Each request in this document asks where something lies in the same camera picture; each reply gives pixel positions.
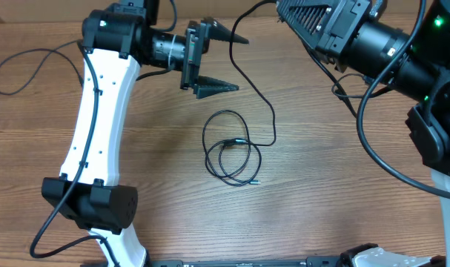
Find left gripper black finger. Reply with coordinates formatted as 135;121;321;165
193;76;239;99
202;17;249;45

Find black usb cable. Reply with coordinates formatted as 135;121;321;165
222;0;281;148

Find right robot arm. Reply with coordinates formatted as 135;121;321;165
277;0;450;266

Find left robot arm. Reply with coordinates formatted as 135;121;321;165
42;1;245;266

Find left camera thin cable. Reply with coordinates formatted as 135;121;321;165
135;0;179;82

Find camera thin cable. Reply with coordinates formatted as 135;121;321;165
135;0;179;82
302;40;394;119

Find black cable silver plugs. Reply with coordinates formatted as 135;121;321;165
202;109;263;187

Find right camera thin cable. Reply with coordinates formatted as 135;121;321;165
302;40;394;119

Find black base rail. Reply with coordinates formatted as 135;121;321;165
147;256;354;267

